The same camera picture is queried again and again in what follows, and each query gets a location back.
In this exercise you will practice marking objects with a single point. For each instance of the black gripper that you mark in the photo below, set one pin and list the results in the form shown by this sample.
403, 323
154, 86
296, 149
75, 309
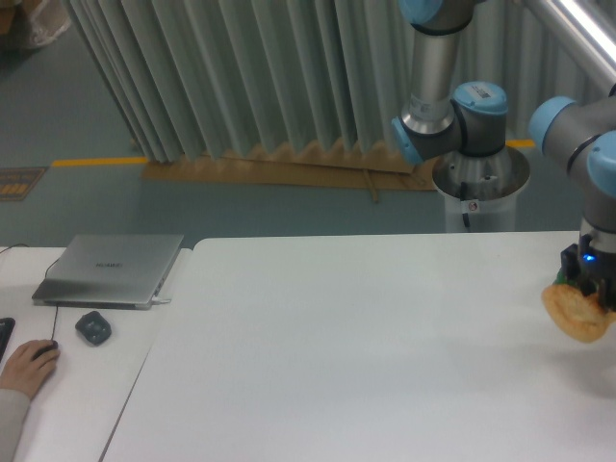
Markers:
593, 269

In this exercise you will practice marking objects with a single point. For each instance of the grey green curtain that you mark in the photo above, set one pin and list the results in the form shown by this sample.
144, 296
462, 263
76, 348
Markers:
191, 77

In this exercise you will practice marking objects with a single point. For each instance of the person's bare hand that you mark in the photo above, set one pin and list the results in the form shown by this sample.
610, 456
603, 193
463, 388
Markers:
26, 376

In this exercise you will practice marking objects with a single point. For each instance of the beige sleeved forearm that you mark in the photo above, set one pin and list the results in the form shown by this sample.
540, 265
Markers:
14, 409

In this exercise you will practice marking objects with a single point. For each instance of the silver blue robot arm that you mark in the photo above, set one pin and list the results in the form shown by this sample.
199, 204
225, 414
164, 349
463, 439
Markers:
462, 130

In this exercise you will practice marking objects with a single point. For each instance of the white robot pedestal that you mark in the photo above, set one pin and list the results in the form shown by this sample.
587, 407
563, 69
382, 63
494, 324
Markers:
480, 193

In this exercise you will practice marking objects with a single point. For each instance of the white usb plug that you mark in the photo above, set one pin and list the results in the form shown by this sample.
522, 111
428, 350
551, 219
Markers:
160, 301

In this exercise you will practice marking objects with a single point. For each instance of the black computer mouse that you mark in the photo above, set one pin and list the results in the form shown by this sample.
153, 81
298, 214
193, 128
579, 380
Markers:
53, 346

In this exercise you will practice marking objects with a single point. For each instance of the orange bread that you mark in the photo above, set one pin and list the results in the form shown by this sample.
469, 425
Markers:
579, 316

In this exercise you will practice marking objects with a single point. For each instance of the black keyboard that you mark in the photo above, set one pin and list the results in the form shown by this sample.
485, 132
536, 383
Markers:
6, 330

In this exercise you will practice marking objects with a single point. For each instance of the silver closed laptop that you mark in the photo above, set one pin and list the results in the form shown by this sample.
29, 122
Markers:
110, 271

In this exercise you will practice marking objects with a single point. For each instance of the dark grey small puck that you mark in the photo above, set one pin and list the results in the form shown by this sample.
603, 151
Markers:
94, 328

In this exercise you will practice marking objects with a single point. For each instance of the brown cardboard sheet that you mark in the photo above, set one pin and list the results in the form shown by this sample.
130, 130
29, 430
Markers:
377, 170

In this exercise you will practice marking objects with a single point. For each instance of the green bell pepper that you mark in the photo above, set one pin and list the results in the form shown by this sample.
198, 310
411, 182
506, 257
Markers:
562, 279

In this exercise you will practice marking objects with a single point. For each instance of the clear plastic bag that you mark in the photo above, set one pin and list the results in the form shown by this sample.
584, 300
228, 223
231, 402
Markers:
47, 20

